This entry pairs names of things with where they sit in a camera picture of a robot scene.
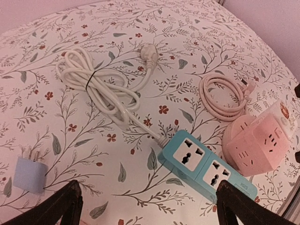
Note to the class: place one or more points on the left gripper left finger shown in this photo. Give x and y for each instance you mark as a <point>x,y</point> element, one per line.
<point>65,206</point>

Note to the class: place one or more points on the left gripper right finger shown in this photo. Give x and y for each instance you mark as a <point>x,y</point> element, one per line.
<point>233,205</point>

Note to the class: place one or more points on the teal power strip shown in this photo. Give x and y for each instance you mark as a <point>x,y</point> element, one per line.
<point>200,168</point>

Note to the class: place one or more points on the pink cube socket adapter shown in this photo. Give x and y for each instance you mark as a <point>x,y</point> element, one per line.
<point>259,148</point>

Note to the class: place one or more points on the white cube socket adapter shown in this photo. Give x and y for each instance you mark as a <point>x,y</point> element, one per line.
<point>283,116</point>

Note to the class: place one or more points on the small blue charger plug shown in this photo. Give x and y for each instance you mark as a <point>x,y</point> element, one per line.
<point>30,175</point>

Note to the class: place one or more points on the floral table mat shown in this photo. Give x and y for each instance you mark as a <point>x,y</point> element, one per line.
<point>92,88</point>

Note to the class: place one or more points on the pink round power strip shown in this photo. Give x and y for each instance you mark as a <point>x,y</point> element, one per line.
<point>232,130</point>

